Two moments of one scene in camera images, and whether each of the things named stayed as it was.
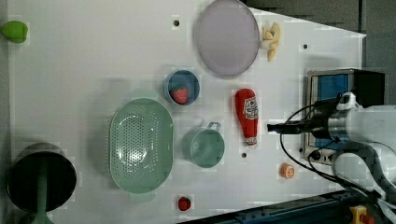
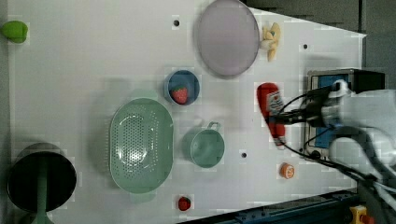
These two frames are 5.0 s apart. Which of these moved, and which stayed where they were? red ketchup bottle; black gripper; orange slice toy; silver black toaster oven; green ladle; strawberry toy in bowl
Moved: black gripper; red ketchup bottle
Stayed: strawberry toy in bowl; green ladle; orange slice toy; silver black toaster oven
